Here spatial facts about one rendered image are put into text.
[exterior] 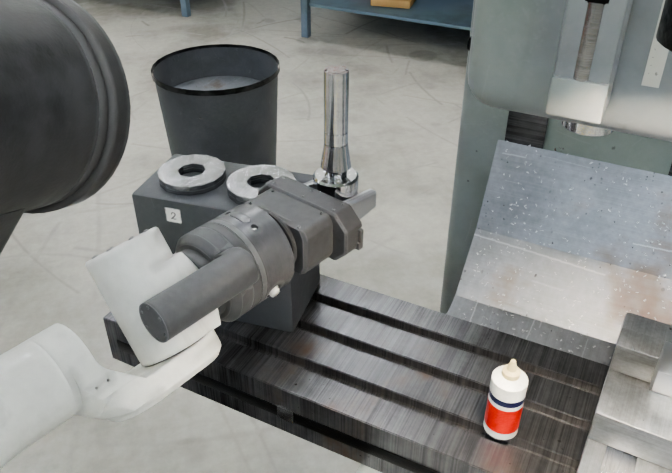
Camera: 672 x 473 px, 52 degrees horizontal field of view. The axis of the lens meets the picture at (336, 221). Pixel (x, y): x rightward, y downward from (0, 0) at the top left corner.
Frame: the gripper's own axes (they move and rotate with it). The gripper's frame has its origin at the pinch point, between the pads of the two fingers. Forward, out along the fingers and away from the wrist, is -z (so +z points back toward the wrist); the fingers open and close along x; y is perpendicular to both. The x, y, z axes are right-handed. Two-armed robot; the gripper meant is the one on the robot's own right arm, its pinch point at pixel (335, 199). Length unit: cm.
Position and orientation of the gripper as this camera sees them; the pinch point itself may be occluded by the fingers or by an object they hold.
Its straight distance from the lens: 72.1
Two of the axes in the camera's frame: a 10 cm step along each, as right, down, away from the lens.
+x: -7.7, -3.6, 5.3
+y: -0.1, 8.4, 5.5
